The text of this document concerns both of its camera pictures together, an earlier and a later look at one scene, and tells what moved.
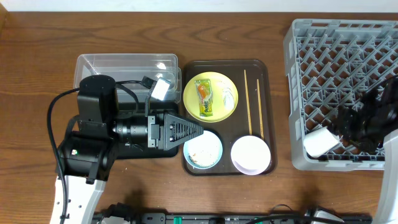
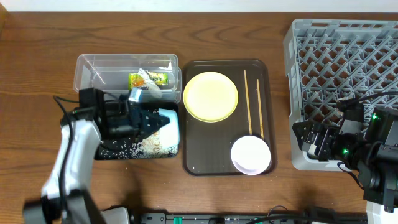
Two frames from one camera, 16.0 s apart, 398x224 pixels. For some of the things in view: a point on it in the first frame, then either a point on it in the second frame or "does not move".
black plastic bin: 129,151 does not move
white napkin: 228,97 to 152,86
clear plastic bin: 155,74 does not move
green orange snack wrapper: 206,101 to 136,81
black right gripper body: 365,133 to 328,145
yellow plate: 224,94 does not move
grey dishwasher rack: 330,64 does not move
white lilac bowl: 250,155 does not move
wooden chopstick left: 247,102 does not move
